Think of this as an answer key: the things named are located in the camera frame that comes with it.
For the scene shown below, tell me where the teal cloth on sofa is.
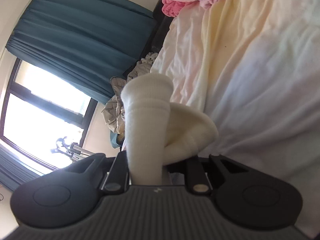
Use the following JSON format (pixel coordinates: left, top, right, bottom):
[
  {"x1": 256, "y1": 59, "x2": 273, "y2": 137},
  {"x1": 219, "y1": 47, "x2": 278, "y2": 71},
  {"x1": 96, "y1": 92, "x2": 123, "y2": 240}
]
[{"x1": 110, "y1": 131, "x2": 125, "y2": 148}]

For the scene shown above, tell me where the teal curtain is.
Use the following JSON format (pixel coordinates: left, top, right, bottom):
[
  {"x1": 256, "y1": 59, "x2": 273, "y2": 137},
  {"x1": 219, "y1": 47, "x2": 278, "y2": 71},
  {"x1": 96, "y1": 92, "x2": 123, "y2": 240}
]
[
  {"x1": 0, "y1": 145, "x2": 42, "y2": 192},
  {"x1": 6, "y1": 0, "x2": 157, "y2": 103}
]

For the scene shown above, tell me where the pastel bed sheet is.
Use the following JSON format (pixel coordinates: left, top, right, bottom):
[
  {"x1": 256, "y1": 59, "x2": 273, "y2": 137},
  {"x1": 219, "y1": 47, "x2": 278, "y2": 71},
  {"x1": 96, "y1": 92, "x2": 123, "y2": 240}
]
[{"x1": 152, "y1": 0, "x2": 319, "y2": 237}]

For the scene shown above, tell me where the right teal curtain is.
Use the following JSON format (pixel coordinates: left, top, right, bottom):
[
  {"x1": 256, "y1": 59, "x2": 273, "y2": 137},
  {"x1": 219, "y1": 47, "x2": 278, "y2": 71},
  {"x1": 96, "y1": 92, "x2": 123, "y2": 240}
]
[{"x1": 6, "y1": 0, "x2": 157, "y2": 103}]

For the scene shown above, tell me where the black leather sofa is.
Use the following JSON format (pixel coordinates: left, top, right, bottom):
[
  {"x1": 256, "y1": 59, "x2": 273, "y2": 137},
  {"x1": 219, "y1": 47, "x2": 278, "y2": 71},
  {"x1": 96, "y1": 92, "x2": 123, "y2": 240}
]
[{"x1": 123, "y1": 0, "x2": 176, "y2": 81}]

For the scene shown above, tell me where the beige quilted jacket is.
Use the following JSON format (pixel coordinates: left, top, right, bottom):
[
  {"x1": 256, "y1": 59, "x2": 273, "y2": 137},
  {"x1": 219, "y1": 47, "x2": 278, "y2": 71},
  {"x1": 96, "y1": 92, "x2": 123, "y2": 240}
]
[{"x1": 102, "y1": 53, "x2": 158, "y2": 135}]

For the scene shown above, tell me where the black framed window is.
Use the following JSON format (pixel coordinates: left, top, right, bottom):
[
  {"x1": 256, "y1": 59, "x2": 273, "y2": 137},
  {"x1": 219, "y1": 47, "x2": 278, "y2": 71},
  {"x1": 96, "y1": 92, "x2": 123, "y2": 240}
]
[{"x1": 1, "y1": 59, "x2": 97, "y2": 170}]

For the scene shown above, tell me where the garment steamer stand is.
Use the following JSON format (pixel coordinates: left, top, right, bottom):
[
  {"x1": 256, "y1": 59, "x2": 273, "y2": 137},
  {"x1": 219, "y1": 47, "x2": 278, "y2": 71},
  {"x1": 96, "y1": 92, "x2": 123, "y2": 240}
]
[{"x1": 50, "y1": 137, "x2": 93, "y2": 162}]

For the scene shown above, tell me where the left teal curtain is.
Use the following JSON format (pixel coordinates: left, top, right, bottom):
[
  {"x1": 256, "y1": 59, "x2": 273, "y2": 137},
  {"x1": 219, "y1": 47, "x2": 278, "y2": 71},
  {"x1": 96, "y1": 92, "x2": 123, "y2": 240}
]
[{"x1": 0, "y1": 145, "x2": 42, "y2": 192}]

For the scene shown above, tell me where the hot pink fluffy cloth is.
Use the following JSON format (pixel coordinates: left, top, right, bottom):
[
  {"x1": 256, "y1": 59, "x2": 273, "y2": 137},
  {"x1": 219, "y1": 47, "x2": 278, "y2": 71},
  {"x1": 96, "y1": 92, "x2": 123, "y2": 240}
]
[{"x1": 162, "y1": 0, "x2": 192, "y2": 18}]

